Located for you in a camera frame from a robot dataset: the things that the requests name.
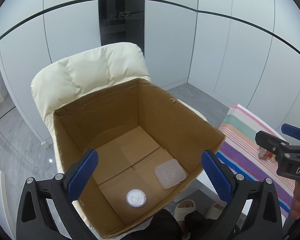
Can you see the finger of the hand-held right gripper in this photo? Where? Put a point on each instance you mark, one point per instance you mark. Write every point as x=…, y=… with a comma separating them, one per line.
x=291, y=130
x=267, y=141

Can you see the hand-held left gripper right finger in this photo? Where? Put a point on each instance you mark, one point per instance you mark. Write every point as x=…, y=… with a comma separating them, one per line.
x=216, y=177

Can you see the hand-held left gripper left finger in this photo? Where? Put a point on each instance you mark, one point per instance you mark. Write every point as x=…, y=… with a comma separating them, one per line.
x=83, y=175

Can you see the brown cardboard box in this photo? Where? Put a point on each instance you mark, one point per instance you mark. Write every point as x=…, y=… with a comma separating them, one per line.
x=170, y=127

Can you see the small glass jar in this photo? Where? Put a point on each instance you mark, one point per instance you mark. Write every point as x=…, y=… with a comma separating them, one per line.
x=265, y=154

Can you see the striped colourful tablecloth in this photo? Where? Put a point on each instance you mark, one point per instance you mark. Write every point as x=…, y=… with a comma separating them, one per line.
x=242, y=152

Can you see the beige slipper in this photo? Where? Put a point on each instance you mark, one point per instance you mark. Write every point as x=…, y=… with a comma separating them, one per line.
x=215, y=210
x=185, y=208

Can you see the square translucent plastic lid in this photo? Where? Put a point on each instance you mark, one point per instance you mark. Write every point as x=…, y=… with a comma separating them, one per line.
x=170, y=173

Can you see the round white lid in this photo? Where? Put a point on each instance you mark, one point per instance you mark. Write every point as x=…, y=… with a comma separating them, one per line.
x=136, y=198

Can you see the person's black trousers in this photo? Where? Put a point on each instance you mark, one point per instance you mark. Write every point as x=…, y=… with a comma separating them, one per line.
x=165, y=227

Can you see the cream padded chair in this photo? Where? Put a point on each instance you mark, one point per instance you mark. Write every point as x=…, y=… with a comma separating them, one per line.
x=90, y=72

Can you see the black built-in wall panel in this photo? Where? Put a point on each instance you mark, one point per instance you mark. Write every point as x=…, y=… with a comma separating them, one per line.
x=121, y=15

